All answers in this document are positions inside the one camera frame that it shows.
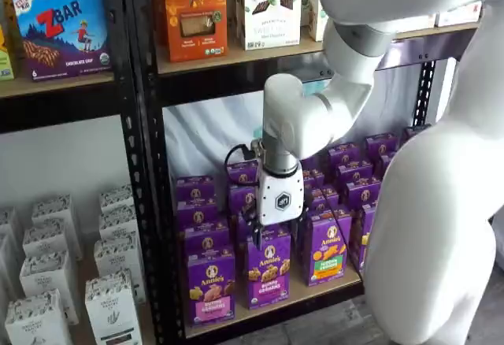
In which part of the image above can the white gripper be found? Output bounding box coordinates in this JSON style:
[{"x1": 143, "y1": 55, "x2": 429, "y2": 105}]
[{"x1": 248, "y1": 163, "x2": 309, "y2": 250}]

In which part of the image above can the purple Annie's box pink label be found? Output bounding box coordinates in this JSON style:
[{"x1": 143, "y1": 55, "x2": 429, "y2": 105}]
[{"x1": 187, "y1": 245, "x2": 237, "y2": 327}]

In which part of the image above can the purple Annie's box green label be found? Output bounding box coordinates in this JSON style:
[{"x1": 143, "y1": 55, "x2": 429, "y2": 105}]
[{"x1": 302, "y1": 207, "x2": 354, "y2": 288}]

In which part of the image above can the purple Annie's box violet label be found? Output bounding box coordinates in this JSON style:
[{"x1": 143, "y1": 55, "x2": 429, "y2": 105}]
[{"x1": 246, "y1": 224, "x2": 292, "y2": 310}]

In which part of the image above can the purple Annie's box yellow label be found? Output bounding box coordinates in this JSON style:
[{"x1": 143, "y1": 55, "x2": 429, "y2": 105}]
[{"x1": 350, "y1": 202, "x2": 371, "y2": 271}]

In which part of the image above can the white leaf print box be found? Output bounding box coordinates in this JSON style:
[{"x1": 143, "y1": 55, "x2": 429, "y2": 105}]
[
  {"x1": 19, "y1": 249, "x2": 80, "y2": 325},
  {"x1": 98, "y1": 184, "x2": 135, "y2": 214},
  {"x1": 31, "y1": 194, "x2": 83, "y2": 228},
  {"x1": 84, "y1": 269, "x2": 143, "y2": 345},
  {"x1": 98, "y1": 205, "x2": 139, "y2": 243},
  {"x1": 93, "y1": 231, "x2": 146, "y2": 302},
  {"x1": 22, "y1": 221, "x2": 83, "y2": 262},
  {"x1": 4, "y1": 288, "x2": 64, "y2": 345}
]

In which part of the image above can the Simple Mills dark chocolate box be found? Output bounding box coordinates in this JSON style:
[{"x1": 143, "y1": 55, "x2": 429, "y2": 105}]
[{"x1": 243, "y1": 0, "x2": 303, "y2": 52}]

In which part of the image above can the orange cracker box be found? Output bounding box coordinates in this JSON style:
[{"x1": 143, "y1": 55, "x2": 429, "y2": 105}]
[{"x1": 161, "y1": 0, "x2": 229, "y2": 64}]

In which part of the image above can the sea salt crackers box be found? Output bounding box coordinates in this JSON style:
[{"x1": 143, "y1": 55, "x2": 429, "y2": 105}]
[{"x1": 435, "y1": 1, "x2": 484, "y2": 28}]

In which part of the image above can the blue Z Bar box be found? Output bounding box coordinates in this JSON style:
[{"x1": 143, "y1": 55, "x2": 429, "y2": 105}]
[{"x1": 11, "y1": 0, "x2": 113, "y2": 83}]

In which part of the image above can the green Bobo's snack box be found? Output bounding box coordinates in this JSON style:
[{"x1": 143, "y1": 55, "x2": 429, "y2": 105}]
[{"x1": 0, "y1": 25, "x2": 16, "y2": 83}]

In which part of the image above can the black metal shelving rack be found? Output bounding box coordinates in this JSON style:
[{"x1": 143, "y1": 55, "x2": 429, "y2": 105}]
[
  {"x1": 0, "y1": 0, "x2": 158, "y2": 345},
  {"x1": 117, "y1": 0, "x2": 484, "y2": 345}
]

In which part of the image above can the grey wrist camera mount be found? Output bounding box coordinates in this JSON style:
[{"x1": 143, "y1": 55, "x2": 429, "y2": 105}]
[{"x1": 248, "y1": 139, "x2": 265, "y2": 161}]

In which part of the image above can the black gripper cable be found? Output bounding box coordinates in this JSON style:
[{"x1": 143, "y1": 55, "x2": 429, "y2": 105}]
[{"x1": 224, "y1": 143, "x2": 264, "y2": 185}]

